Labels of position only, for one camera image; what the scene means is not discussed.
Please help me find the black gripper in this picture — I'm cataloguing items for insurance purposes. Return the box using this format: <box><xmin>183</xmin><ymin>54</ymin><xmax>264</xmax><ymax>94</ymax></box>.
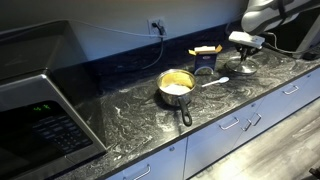
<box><xmin>234</xmin><ymin>44</ymin><xmax>257</xmax><ymax>63</ymax></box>

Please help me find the round glass pot lid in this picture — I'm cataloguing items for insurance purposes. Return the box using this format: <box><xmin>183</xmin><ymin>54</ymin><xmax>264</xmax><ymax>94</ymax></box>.
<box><xmin>224</xmin><ymin>55</ymin><xmax>260</xmax><ymax>77</ymax></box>

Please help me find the white plastic spoon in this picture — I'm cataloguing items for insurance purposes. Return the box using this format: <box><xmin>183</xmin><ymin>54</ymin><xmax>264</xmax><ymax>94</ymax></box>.
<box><xmin>201</xmin><ymin>76</ymin><xmax>231</xmax><ymax>89</ymax></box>

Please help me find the blue Barilla orzo box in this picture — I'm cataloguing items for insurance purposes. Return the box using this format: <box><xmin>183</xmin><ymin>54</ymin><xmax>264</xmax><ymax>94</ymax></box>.
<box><xmin>187</xmin><ymin>43</ymin><xmax>224</xmax><ymax>76</ymax></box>

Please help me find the white cabinet front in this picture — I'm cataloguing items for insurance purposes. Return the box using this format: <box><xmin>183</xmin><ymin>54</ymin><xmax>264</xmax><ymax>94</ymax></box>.
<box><xmin>183</xmin><ymin>98</ymin><xmax>266</xmax><ymax>180</ymax></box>
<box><xmin>233</xmin><ymin>64</ymin><xmax>320</xmax><ymax>149</ymax></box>
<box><xmin>105</xmin><ymin>137</ymin><xmax>188</xmax><ymax>180</ymax></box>

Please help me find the grey slanted panel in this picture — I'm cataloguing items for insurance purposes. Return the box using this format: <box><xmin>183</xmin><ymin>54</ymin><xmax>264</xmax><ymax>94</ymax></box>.
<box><xmin>293</xmin><ymin>9</ymin><xmax>320</xmax><ymax>61</ymax></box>

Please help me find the black floor object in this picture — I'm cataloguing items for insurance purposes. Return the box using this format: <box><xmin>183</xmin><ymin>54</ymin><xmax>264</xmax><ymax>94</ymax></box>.
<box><xmin>308</xmin><ymin>166</ymin><xmax>320</xmax><ymax>180</ymax></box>

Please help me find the black microwave oven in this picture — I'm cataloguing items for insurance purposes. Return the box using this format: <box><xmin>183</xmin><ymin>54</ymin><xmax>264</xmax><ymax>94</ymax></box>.
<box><xmin>0</xmin><ymin>19</ymin><xmax>108</xmax><ymax>180</ymax></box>

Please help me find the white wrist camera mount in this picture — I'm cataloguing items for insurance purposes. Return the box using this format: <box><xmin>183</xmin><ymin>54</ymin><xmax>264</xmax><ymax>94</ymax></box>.
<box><xmin>228</xmin><ymin>30</ymin><xmax>266</xmax><ymax>51</ymax></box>

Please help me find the silver cabinet handle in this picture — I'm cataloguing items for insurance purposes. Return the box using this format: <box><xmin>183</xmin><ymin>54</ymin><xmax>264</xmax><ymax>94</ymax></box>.
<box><xmin>282</xmin><ymin>84</ymin><xmax>300</xmax><ymax>96</ymax></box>
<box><xmin>250</xmin><ymin>112</ymin><xmax>263</xmax><ymax>127</ymax></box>
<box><xmin>122</xmin><ymin>163</ymin><xmax>152</xmax><ymax>180</ymax></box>
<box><xmin>218</xmin><ymin>116</ymin><xmax>241</xmax><ymax>131</ymax></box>
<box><xmin>240</xmin><ymin>118</ymin><xmax>253</xmax><ymax>132</ymax></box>

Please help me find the steel saucepan black handle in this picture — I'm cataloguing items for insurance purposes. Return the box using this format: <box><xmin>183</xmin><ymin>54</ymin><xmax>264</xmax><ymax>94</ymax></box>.
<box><xmin>155</xmin><ymin>68</ymin><xmax>198</xmax><ymax>128</ymax></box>

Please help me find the black power cord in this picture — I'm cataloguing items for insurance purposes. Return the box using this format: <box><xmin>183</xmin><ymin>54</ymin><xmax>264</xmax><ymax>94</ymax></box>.
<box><xmin>141</xmin><ymin>19</ymin><xmax>167</xmax><ymax>71</ymax></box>

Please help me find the white wall outlet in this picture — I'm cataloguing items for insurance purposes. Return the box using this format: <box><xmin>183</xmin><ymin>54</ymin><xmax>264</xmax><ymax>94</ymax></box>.
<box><xmin>147</xmin><ymin>16</ymin><xmax>168</xmax><ymax>38</ymax></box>

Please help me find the grey wall cable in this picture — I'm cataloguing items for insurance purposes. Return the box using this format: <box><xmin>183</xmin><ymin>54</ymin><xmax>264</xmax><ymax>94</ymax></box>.
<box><xmin>68</xmin><ymin>18</ymin><xmax>164</xmax><ymax>38</ymax></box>

